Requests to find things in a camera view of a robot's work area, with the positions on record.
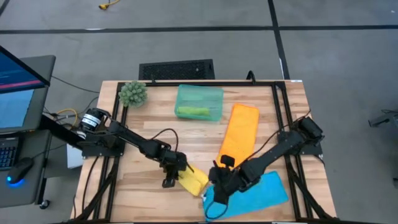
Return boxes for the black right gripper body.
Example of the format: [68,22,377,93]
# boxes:
[208,166,249,206]

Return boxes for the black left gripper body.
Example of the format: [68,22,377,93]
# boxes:
[160,151,190,189]

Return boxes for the yellow microfiber towel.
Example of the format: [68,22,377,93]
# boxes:
[177,164,210,197]

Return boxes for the blue microfiber towel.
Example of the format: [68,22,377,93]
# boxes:
[201,170,289,222]

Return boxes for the orange microfiber towel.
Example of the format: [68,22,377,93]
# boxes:
[216,103,261,169]

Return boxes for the green microfiber towel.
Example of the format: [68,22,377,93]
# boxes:
[176,106,212,118]

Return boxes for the teal translucent plastic basket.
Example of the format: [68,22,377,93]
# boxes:
[174,84,224,122]

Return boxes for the artificial plant in patterned pot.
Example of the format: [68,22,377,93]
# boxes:
[118,80,149,108]

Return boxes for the black perforated panel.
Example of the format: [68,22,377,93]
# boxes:
[138,58,216,81]

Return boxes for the white box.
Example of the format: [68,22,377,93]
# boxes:
[66,143,84,169]

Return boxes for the black computer mouse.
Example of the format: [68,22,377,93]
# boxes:
[6,157,34,187]

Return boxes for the black desk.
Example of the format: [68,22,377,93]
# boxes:
[0,55,57,208]

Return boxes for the black backlit keyboard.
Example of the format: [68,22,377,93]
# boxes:
[0,138,19,171]

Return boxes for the dark grey chair base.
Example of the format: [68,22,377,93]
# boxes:
[368,108,398,129]

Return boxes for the large display screen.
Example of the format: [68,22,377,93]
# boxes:
[0,45,51,95]

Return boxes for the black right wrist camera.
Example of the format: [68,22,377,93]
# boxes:
[221,154,236,167]

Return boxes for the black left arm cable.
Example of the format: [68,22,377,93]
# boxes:
[150,128,180,153]

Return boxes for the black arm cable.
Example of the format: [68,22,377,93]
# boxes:
[203,108,312,220]
[150,128,180,153]

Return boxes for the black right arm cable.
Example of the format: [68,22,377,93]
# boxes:
[203,108,312,220]

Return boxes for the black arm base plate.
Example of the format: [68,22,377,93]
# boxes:
[81,136,125,157]
[298,141,324,156]

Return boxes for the black aluminium table frame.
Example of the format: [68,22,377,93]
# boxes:
[70,79,340,224]

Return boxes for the yellow cable loop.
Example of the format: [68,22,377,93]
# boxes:
[55,108,78,127]

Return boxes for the black floor cable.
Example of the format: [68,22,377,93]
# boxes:
[50,75,101,94]

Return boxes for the yellow cable with plug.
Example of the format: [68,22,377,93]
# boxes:
[98,0,121,10]

